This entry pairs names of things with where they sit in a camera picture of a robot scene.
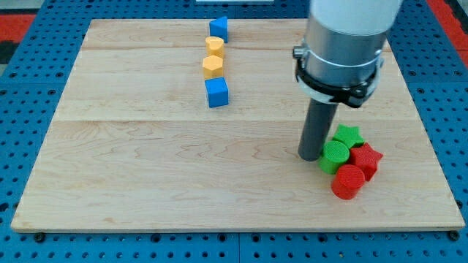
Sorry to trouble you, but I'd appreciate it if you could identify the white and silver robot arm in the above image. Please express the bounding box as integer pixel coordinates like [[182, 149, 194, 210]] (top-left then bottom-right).
[[292, 0, 402, 108]]

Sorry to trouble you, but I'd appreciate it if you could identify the blue triangle block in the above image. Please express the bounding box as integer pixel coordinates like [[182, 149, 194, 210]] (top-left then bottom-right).
[[209, 16, 228, 43]]

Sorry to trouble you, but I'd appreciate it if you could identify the blue cube block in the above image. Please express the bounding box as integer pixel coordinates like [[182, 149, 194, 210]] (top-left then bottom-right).
[[205, 77, 229, 108]]

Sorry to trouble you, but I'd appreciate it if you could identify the wooden board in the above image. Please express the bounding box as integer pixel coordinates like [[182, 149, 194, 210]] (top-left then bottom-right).
[[11, 19, 465, 233]]

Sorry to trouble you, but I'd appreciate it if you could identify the yellow hexagon block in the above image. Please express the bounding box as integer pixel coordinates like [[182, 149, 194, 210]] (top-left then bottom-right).
[[202, 55, 224, 80]]

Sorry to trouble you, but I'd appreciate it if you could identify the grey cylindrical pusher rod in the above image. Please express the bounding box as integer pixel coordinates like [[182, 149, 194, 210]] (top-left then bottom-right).
[[298, 99, 338, 161]]

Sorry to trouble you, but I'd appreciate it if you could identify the yellow heart block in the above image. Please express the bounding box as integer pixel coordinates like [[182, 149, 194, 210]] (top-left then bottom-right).
[[205, 36, 224, 58]]

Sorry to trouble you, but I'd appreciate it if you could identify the green cylinder block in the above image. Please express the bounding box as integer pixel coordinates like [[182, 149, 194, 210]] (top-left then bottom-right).
[[318, 140, 350, 175]]

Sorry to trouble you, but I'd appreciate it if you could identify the green star block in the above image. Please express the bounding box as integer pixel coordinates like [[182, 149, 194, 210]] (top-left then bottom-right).
[[332, 123, 366, 149]]

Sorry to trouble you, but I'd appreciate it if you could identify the red cylinder block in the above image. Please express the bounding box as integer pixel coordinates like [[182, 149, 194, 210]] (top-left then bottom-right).
[[331, 164, 366, 199]]

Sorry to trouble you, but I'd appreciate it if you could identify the red star block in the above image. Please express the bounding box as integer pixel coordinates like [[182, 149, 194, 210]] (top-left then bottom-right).
[[348, 142, 384, 181]]

